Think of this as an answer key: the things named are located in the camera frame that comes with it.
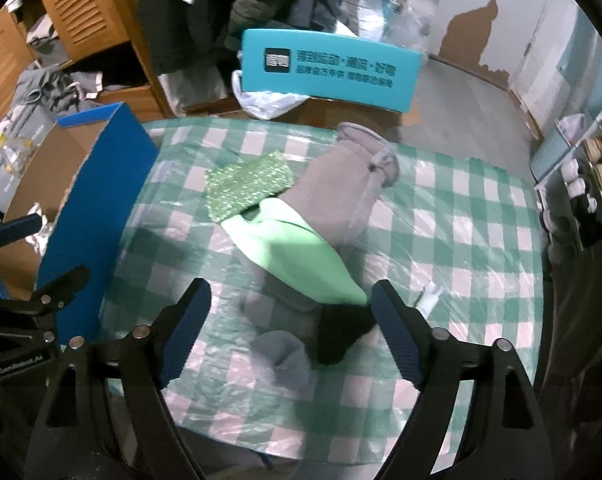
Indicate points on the white storage shelf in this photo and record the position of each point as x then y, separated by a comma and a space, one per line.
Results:
601, 170

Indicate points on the light green cloth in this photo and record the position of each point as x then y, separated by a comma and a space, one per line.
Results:
291, 250

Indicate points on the small white bottle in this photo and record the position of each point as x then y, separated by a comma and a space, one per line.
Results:
576, 187
570, 167
588, 204

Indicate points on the black jacket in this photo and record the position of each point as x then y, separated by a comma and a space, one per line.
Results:
181, 15

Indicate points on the translucent plastic bag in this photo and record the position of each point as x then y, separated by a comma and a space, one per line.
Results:
196, 92

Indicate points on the grey sock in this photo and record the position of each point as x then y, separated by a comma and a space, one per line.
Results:
281, 360

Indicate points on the small white scrap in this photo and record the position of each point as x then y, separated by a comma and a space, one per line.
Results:
428, 300

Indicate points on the black sock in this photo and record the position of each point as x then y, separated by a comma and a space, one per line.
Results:
341, 332

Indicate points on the white plastic bag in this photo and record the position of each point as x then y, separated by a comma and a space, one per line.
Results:
266, 102

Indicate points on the wooden louvered cabinet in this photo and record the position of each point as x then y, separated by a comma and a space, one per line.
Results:
81, 15

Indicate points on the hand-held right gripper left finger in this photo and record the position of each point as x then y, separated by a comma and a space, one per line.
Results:
183, 340

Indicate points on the blue cardboard box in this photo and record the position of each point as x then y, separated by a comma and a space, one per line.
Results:
101, 210

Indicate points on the sparkly green pouch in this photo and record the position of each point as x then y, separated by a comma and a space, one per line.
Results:
246, 185

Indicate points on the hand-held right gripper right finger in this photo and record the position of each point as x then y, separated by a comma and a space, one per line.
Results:
401, 340

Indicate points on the green checked tablecloth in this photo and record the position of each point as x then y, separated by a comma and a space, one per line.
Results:
456, 240

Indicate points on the light blue trash bin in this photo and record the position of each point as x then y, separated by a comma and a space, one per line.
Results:
551, 157

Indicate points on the clear printed plastic bag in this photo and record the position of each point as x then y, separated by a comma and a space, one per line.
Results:
396, 5

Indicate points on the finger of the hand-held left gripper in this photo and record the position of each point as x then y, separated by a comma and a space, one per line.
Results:
18, 226
56, 290

